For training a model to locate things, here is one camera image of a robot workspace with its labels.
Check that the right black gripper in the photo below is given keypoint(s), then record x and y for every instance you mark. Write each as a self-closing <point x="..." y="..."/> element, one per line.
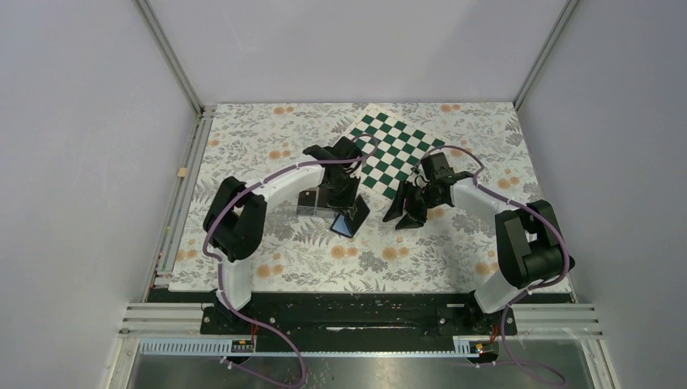
<point x="414" y="218"/>

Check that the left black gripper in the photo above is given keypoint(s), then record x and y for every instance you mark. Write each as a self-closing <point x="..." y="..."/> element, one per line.
<point x="345" y="203"/>

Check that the black leather card holder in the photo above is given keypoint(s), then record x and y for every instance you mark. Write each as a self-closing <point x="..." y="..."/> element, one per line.
<point x="346" y="225"/>

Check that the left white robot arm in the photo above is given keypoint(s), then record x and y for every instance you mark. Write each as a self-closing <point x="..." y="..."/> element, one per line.
<point x="235" y="220"/>

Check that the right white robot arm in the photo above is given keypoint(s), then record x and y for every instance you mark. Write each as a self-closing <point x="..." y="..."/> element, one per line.
<point x="531" y="251"/>

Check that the clear acrylic card stand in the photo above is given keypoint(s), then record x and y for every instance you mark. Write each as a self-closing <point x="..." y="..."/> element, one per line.
<point x="323" y="210"/>

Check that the floral patterned table mat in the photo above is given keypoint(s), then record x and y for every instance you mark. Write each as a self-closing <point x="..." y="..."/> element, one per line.
<point x="454" y="252"/>

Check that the green white checkerboard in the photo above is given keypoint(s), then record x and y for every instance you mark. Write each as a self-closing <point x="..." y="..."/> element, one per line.
<point x="394" y="147"/>

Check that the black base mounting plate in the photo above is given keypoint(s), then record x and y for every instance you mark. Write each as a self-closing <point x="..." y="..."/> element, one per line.
<point x="364" y="321"/>

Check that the grey slotted cable duct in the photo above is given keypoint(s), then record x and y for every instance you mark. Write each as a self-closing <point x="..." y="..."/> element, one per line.
<point x="180" y="347"/>

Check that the aluminium frame rails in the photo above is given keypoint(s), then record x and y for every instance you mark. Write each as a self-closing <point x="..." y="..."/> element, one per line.
<point x="171" y="315"/>

